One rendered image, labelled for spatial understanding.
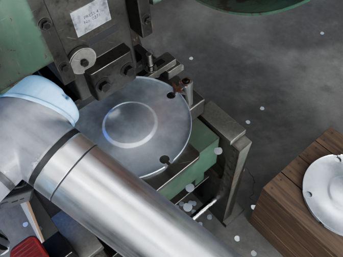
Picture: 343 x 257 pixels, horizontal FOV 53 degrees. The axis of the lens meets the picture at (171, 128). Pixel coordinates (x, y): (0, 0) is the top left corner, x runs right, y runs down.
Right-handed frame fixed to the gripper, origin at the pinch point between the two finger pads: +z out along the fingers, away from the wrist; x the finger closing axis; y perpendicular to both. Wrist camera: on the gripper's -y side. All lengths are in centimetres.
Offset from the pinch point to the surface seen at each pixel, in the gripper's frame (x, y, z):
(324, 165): 22, -85, 49
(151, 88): -15.1, -43.5, 6.7
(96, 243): 2.8, -11.2, 20.7
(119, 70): -11.5, -34.2, -9.7
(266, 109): -20, -114, 85
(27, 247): -1.3, -0.8, 9.0
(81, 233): -1.6, -9.9, 20.7
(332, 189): 29, -80, 48
